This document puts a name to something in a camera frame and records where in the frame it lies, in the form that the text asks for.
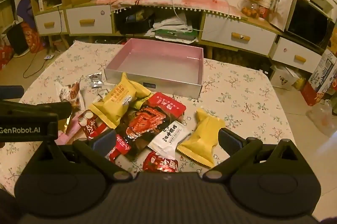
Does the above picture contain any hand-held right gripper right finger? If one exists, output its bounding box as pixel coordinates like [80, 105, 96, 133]
[201, 128, 307, 184]

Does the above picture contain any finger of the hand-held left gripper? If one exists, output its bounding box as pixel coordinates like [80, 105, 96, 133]
[0, 101, 73, 119]
[0, 85, 24, 102]

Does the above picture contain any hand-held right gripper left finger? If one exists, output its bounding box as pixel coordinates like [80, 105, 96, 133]
[29, 129, 133, 184]

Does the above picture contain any gold foil snack packet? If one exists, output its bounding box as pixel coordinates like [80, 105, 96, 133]
[56, 108, 73, 132]

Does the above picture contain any small red candy packet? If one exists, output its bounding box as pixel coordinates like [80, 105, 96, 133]
[142, 151, 179, 173]
[107, 134, 131, 163]

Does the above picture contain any red white candy packet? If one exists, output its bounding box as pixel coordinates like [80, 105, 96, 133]
[78, 109, 107, 141]

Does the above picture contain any plain yellow snack packet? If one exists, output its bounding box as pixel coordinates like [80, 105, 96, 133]
[176, 108, 226, 168]

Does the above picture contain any white pecan snack packet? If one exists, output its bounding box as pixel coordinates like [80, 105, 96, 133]
[55, 81, 86, 110]

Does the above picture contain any pink snack packet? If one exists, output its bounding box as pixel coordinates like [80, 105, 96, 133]
[58, 112, 85, 144]

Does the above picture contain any yellow snack packet with print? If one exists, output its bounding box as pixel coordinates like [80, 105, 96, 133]
[89, 72, 152, 130]

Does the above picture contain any red chicken wing snack packet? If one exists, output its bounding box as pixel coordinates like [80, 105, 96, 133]
[115, 92, 186, 160]

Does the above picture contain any white brown striped snack packet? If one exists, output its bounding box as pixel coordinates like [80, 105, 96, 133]
[91, 86, 116, 103]

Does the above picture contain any yellow green snack packet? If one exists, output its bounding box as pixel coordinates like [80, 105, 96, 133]
[132, 94, 153, 110]

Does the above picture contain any small silver snack packet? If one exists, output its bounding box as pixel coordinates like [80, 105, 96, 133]
[88, 73, 104, 88]

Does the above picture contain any white snack packet black print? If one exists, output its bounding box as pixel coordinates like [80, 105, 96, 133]
[148, 121, 191, 161]

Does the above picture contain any pink box with silver sides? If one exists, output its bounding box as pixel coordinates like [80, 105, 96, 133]
[103, 38, 204, 99]

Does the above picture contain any black bag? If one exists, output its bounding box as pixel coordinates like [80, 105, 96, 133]
[7, 21, 29, 56]

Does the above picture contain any orange patterned bag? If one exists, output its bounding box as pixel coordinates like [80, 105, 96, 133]
[21, 21, 45, 53]

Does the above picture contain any white cardboard box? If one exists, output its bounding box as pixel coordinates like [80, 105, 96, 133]
[270, 65, 301, 90]

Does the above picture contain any red box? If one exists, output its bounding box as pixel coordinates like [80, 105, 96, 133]
[301, 82, 327, 106]

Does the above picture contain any clear plastic bag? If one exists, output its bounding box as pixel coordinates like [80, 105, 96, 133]
[305, 100, 337, 137]

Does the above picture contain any printed cardboard box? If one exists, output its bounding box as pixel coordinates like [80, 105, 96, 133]
[308, 49, 337, 94]

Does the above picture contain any stack of papers and bags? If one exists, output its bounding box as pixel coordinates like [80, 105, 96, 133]
[153, 12, 199, 43]

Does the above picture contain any pile of small oranges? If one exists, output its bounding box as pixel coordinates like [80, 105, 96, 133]
[242, 7, 260, 18]

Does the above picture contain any pink fringed cabinet cloth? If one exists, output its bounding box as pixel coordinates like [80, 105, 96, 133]
[96, 0, 248, 20]

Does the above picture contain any black microwave oven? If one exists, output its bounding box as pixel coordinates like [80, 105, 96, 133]
[286, 0, 336, 52]

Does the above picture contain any small white drawer wooden handle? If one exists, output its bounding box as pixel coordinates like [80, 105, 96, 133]
[271, 37, 323, 73]
[34, 10, 64, 35]

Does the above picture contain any wide white drawer wooden handle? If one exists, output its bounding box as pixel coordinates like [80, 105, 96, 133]
[65, 5, 112, 35]
[200, 13, 278, 57]

